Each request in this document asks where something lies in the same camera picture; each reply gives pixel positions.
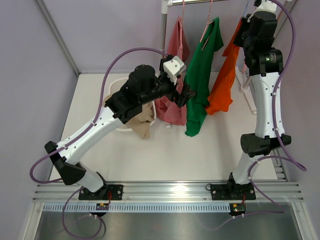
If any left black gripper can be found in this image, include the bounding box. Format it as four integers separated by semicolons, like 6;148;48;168
139;60;195;108

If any orange t shirt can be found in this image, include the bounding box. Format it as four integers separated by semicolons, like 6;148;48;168
205;20;242;116

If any beige t shirt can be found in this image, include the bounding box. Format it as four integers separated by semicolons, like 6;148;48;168
116;102;155;139

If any light blue hanger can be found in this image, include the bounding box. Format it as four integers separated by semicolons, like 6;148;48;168
243;0;250;17

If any pink hanger of beige shirt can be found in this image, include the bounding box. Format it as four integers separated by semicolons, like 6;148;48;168
241;60;247;74

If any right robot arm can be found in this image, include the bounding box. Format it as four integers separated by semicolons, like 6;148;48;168
224;11;292;200

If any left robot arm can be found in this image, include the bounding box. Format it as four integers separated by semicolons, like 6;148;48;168
44;58;194;200

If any green t shirt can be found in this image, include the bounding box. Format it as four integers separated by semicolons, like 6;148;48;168
184;17;224;137

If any pink t shirt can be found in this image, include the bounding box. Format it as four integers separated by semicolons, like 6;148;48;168
154;16;190;126

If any pink hanger of green shirt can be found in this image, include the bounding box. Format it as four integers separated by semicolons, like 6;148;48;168
200;0;214;51

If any white perforated plastic basket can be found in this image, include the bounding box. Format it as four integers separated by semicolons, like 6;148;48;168
104;76;157;125

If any metal clothes rack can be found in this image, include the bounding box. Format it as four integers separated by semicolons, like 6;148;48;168
157;0;301;92

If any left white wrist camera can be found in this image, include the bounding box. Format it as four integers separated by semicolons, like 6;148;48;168
159;54;187;85

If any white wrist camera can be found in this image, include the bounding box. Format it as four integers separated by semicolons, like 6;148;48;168
253;0;277;14
159;54;187;85

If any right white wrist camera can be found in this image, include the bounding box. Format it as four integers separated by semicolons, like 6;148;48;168
253;0;277;14

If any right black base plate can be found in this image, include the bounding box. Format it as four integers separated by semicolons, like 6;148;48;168
206;183;257;201

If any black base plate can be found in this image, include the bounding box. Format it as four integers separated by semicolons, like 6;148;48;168
206;183;257;201
78;184;124;201

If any white slotted cable duct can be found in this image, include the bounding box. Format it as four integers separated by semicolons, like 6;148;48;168
42;202;231;213

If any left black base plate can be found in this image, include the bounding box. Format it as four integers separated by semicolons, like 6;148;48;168
78;184;124;201

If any aluminium mounting rail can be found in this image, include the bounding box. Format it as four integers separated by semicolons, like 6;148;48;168
32;181;305;203

